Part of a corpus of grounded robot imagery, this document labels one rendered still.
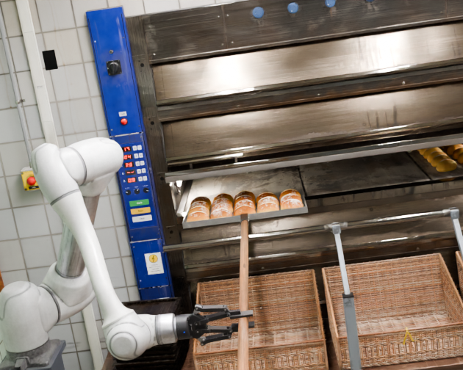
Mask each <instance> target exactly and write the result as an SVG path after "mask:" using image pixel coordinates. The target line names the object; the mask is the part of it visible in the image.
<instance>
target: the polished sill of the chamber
mask: <svg viewBox="0 0 463 370"><path fill-rule="evenodd" d="M460 188H463V176H459V177H453V178H442V179H437V180H430V181H420V182H414V183H407V184H397V185H391V186H380V187H374V188H369V189H358V190H352V191H346V192H335V193H329V194H323V195H313V196H306V197H305V201H306V204H307V208H313V207H319V206H330V205H336V204H341V203H352V202H359V201H364V200H375V199H381V198H387V197H398V196H404V195H415V194H420V193H427V192H438V191H443V190H449V189H460ZM185 214H186V212H183V213H178V214H177V215H176V222H177V225H182V222H183V220H184V216H185Z"/></svg>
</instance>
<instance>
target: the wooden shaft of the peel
mask: <svg viewBox="0 0 463 370"><path fill-rule="evenodd" d="M239 309H240V310H241V311H248V221H246V220H243V221H242V222H241V240H240V295H239ZM237 370H248V317H243V318H239V324H238V352H237Z"/></svg>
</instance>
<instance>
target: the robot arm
mask: <svg viewBox="0 0 463 370"><path fill-rule="evenodd" d="M30 160H31V166H32V172H33V174H34V177H35V180H36V181H37V184H38V186H39V187H40V190H41V192H42V193H43V195H44V197H45V198H46V199H47V201H48V202H49V204H50V205H51V207H52V208H53V209H54V210H55V211H56V213H57V214H58V215H59V216H60V218H61V219H62V221H63V222H64V227H63V231H62V238H61V243H60V250H59V255H58V259H57V262H55V263H53V264H52V265H51V266H50V268H49V270H48V272H47V274H46V276H45V277H44V279H43V281H42V283H41V284H40V285H39V286H36V285H35V284H34V283H30V282H28V281H17V282H14V283H11V284H9V285H7V286H5V287H4V288H3V289H2V290H1V292H0V333H1V337H2V340H3V342H4V346H5V349H6V355H7V356H6V358H5V359H4V361H3V362H2V363H1V364H0V370H12V369H15V370H24V369H25V368H32V367H45V366H48V365H49V364H50V360H51V357H52V355H53V354H54V352H55V350H56V348H57V347H58V346H59V345H60V344H61V342H60V340H59V339H52V340H50V339H49V334H48V331H50V329H51V328H52V327H53V326H54V325H55V324H56V323H59V322H62V321H64V320H66V319H68V318H70V317H72V316H73V315H75V314H77V313H78V312H80V311H82V310H83V309H85V308H86V307H87V306H88V305H89V304H90V303H91V302H92V301H93V299H94V298H95V297H96V298H97V300H98V303H99V305H100V308H101V311H102V313H103V316H104V323H103V325H102V329H103V331H104V336H105V340H106V343H107V348H108V350H109V351H110V353H111V354H112V355H113V356H114V357H115V358H117V359H119V360H132V359H135V358H137V357H139V356H140V355H142V354H143V353H144V352H145V351H146V350H147V349H150V348H151V347H153V346H156V345H159V344H161V345H162V344H171V343H176V342H177V339H179V340H182V339H189V338H195V339H198V340H199V341H200V343H201V346H203V345H205V344H208V343H211V342H215V341H222V340H225V339H229V338H231V337H232V333H233V332H238V324H239V323H232V324H231V326H211V325H207V323H208V322H211V321H214V320H217V319H222V318H226V317H230V319H237V318H243V317H249V316H253V310H249V311H241V310H240V309H237V310H229V309H228V307H227V305H199V304H195V309H194V311H193V312H192V313H190V314H182V315H176V316H175V315H174V314H173V313H168V314H162V315H160V314H159V315H148V314H140V315H137V314H136V313H135V312H134V310H132V309H129V308H126V307H125V306H123V304H122V303H121V301H120V300H119V299H118V297H117V295H116V293H115V291H114V289H113V287H112V284H111V280H110V277H109V273H108V271H107V266H106V264H105V261H104V257H103V254H102V251H101V247H100V244H99V242H98V238H97V236H96V233H95V231H94V229H93V225H94V222H95V218H96V211H97V208H98V201H99V197H100V194H101V193H102V192H103V191H104V190H105V189H106V188H107V186H108V184H109V182H110V181H111V179H112V177H113V176H114V174H115V173H116V172H117V171H119V169H120V168H121V166H122V164H123V151H122V149H121V147H120V145H119V144H118V143H117V142H115V141H113V140H111V139H108V138H103V137H96V138H91V139H86V140H82V141H80V142H76V143H74V144H72V145H69V146H68V147H66V148H60V149H59V148H58V147H57V146H56V145H53V144H51V143H49V144H48V143H44V144H42V145H40V146H39V147H37V148H35V149H34V150H33V151H32V152H31V158H30ZM200 312H218V313H213V314H210V315H208V314H207V315H204V316H202V315H200V314H198V313H200ZM205 333H219V334H215V335H208V336H206V337H204V336H203V337H202V335H203V334H205Z"/></svg>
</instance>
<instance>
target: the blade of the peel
mask: <svg viewBox="0 0 463 370"><path fill-rule="evenodd" d="M297 191H299V192H300V194H301V199H302V203H303V205H304V207H299V208H289V209H282V210H281V206H280V199H279V196H280V194H281V193H282V192H275V193H274V194H275V195H276V196H277V198H278V202H279V210H276V211H266V212H259V213H257V209H258V208H257V203H255V206H256V208H255V211H256V213H254V214H248V217H249V220H257V219H263V218H268V217H280V216H286V215H291V214H302V213H308V208H307V204H306V201H305V197H304V194H303V190H302V189H298V190H297ZM254 196H255V201H256V199H257V197H258V196H259V195H254ZM211 203H212V204H213V201H211ZM212 204H211V206H210V207H211V209H210V211H209V219H208V220H198V221H192V222H187V218H188V212H189V210H190V204H189V207H188V209H187V212H186V214H185V216H184V220H183V222H182V225H183V229H184V228H194V227H201V226H207V225H217V224H223V223H230V222H240V215H237V216H234V203H232V204H233V206H232V208H233V212H232V216H231V217H221V218H214V219H210V214H211V213H212Z"/></svg>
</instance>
